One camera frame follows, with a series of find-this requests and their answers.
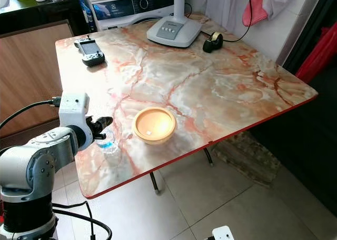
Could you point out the red plastic bag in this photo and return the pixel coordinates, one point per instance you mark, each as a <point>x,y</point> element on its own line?
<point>318,53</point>

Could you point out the red hanging cloth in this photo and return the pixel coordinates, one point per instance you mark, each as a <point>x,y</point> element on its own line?
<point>255,9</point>

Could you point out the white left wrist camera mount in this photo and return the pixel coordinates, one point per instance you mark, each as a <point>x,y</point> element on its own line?
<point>73,109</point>

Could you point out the orange plastic bowl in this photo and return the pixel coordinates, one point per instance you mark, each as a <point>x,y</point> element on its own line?
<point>154,125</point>

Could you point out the red metal frame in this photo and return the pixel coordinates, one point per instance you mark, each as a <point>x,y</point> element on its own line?
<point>1,224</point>

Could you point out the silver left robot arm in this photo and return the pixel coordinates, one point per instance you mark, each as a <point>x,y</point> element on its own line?
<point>31,166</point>

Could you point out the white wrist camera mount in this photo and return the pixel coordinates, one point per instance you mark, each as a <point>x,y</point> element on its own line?
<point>222,233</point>
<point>73,109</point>

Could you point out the wooden cabinet with black top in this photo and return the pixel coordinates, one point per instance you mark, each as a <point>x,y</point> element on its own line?
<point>26,66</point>

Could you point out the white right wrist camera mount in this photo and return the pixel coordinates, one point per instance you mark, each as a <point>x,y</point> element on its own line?
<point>222,233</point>

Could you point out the white washing machine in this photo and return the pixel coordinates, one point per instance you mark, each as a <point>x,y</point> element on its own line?
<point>121,7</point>

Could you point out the grey egg carton tray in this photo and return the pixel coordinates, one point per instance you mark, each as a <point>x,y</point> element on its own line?
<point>247,158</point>

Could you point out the clear white-capped water bottle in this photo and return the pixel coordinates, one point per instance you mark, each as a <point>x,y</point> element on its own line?
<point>109,144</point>

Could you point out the marble-print folding table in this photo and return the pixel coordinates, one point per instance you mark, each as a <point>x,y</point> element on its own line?
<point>210,84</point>

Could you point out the black handheld controller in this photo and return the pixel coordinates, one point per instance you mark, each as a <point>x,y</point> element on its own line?
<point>90,50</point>

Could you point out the black tape dispenser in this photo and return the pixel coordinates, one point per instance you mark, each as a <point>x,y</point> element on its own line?
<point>213,42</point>

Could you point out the grey standing fan base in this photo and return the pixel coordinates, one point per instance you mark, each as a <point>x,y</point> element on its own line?
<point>172,30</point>

